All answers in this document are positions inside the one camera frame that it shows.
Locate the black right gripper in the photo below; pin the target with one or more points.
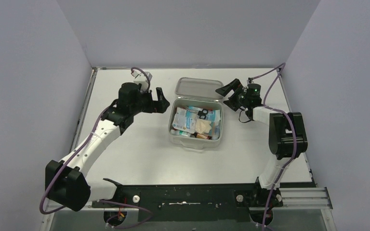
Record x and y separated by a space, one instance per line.
236 85

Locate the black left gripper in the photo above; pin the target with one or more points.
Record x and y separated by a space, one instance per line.
152 101

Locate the blue mask packet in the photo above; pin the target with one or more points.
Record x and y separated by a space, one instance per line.
213 115

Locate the grey storage box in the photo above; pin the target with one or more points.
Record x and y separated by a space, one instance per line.
198 93

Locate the white plastic bottle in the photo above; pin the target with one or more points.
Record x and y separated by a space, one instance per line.
180 133

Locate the black handled scissors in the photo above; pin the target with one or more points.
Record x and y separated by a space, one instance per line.
200 114

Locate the brown bottle orange cap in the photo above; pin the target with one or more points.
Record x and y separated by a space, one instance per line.
202 136

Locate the white blue label packet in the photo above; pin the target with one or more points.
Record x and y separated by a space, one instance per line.
184 120

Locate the beige gauze packet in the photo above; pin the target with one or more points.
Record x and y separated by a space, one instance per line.
202 126

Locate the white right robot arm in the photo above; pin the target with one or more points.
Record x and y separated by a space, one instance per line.
287 137

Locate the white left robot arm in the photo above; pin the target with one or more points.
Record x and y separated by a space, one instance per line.
65 180

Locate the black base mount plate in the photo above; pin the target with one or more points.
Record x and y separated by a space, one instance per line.
191 202

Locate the aluminium frame rail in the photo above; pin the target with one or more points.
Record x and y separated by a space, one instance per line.
305 199

